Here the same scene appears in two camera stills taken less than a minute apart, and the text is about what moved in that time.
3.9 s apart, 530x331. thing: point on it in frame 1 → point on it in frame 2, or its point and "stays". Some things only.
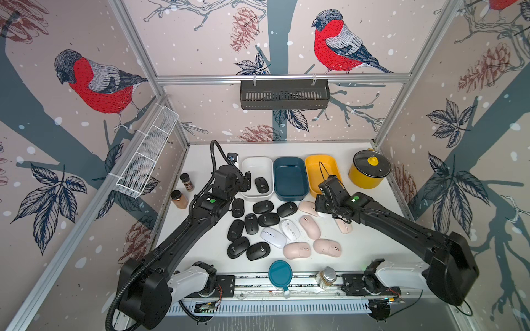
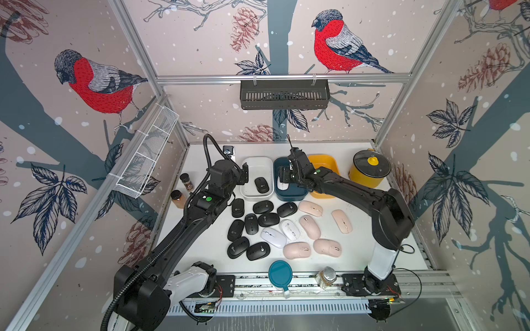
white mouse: [289, 229] stays
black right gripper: [319, 203] → [284, 174]
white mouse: [273, 238] stays
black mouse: [261, 185] stays
